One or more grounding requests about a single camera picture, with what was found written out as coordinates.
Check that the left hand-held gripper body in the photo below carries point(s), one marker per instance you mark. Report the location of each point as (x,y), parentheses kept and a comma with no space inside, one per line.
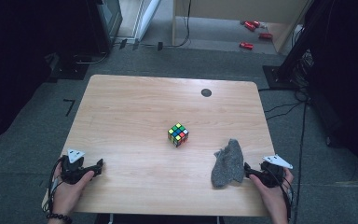
(73,169)

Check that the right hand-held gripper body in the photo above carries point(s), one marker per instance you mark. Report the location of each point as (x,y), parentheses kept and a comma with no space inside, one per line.
(272,172)

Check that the grey cloth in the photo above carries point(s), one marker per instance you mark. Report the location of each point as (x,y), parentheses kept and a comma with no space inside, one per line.
(228,165)

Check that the multicoloured puzzle cube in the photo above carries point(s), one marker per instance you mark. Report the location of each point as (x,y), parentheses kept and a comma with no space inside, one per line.
(178,134)

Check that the person's left hand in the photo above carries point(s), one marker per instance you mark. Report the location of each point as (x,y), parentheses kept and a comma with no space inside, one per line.
(70,193)

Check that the person's right hand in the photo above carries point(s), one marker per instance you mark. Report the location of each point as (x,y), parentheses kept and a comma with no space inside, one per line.
(272,197)

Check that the black angled floor tape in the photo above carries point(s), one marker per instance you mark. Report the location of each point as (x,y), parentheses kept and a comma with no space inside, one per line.
(71,105)

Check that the black round table grommet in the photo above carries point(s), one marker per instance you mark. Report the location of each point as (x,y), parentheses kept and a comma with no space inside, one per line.
(206,92)

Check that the black stand with base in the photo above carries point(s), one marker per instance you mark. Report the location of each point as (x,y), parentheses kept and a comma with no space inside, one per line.
(289,62)

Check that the black floor tape strip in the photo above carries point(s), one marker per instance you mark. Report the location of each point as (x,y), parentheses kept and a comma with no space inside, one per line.
(122,44)
(160,46)
(135,44)

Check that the red can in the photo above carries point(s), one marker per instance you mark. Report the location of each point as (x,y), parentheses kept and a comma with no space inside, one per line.
(256,23)
(246,46)
(265,36)
(250,26)

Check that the dark cabinet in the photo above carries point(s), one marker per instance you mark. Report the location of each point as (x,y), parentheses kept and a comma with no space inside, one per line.
(105,25)

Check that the white board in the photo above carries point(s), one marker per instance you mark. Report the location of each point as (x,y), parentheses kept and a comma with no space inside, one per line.
(146,18)

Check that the black floor base plate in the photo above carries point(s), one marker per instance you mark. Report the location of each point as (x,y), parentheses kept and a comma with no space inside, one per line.
(70,70)

